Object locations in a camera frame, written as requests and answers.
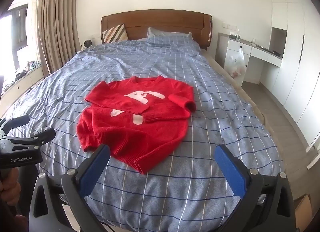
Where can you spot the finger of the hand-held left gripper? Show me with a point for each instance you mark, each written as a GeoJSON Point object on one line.
{"type": "Point", "coordinates": [41, 136]}
{"type": "Point", "coordinates": [17, 121]}

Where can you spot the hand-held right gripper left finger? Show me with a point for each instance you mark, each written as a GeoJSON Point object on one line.
{"type": "Point", "coordinates": [95, 169]}

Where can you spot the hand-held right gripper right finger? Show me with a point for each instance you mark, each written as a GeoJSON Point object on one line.
{"type": "Point", "coordinates": [231, 169]}

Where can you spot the red knitted sweater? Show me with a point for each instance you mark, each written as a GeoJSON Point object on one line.
{"type": "Point", "coordinates": [140, 134]}

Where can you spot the person's left hand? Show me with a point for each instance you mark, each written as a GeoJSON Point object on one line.
{"type": "Point", "coordinates": [10, 183]}

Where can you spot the blue checked duvet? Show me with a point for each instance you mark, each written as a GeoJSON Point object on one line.
{"type": "Point", "coordinates": [212, 142]}

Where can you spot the pile of clutter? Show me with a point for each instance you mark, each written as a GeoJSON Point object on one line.
{"type": "Point", "coordinates": [23, 69]}

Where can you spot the cardboard box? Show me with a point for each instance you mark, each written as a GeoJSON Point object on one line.
{"type": "Point", "coordinates": [303, 209]}

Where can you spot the beige bed base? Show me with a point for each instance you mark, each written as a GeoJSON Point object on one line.
{"type": "Point", "coordinates": [240, 87]}

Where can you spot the window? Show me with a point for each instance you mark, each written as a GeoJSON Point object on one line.
{"type": "Point", "coordinates": [15, 37]}

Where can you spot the small white fan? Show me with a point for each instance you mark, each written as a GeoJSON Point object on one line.
{"type": "Point", "coordinates": [86, 44]}

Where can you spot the beige curtain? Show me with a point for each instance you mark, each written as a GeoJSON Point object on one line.
{"type": "Point", "coordinates": [57, 27]}

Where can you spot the white plastic bag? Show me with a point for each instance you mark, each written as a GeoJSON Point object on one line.
{"type": "Point", "coordinates": [235, 63]}

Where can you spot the white desk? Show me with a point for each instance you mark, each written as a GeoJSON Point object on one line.
{"type": "Point", "coordinates": [260, 54]}

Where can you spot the striped cushion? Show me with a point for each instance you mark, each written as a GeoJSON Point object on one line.
{"type": "Point", "coordinates": [115, 33]}

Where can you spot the white wardrobe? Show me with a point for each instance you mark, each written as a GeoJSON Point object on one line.
{"type": "Point", "coordinates": [295, 59]}

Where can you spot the clear bottle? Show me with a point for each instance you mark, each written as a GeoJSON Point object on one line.
{"type": "Point", "coordinates": [237, 35]}

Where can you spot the blue pillow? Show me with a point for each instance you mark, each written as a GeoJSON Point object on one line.
{"type": "Point", "coordinates": [165, 35]}

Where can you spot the wooden bed headboard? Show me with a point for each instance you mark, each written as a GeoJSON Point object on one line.
{"type": "Point", "coordinates": [162, 19]}

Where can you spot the white wall switch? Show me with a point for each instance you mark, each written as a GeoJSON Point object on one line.
{"type": "Point", "coordinates": [228, 25]}

